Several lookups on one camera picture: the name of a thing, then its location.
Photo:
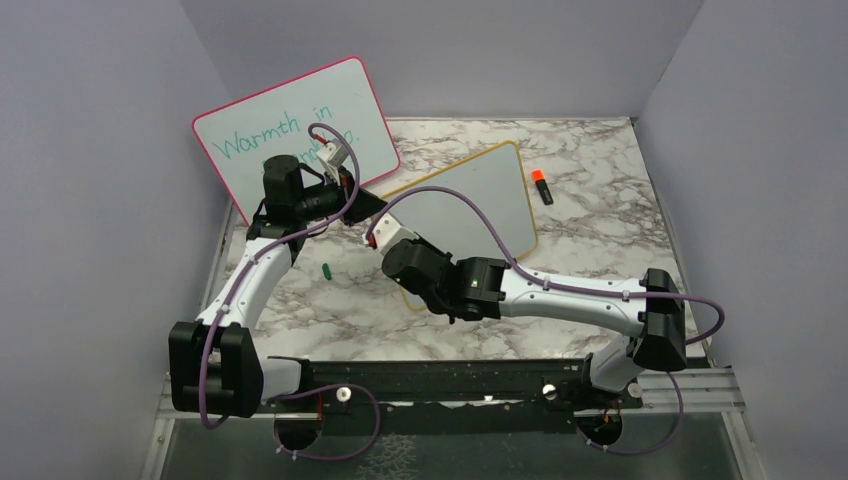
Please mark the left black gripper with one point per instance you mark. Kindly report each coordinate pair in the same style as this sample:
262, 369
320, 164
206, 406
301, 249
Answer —
363, 205

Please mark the yellow framed whiteboard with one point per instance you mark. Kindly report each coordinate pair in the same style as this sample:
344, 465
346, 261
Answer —
494, 180

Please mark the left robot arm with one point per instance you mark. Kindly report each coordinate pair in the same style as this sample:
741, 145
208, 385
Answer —
213, 363

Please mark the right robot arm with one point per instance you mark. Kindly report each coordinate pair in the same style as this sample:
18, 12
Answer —
649, 320

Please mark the pink framed whiteboard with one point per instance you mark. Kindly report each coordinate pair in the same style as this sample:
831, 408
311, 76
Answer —
240, 136

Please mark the orange black highlighter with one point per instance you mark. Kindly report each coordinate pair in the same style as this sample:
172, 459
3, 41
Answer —
542, 187

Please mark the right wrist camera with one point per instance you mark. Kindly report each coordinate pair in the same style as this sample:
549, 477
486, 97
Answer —
387, 232

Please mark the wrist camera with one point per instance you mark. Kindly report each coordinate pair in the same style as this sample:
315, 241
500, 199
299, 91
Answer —
387, 232
332, 156

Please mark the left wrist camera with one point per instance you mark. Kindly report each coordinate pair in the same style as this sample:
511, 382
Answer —
332, 156

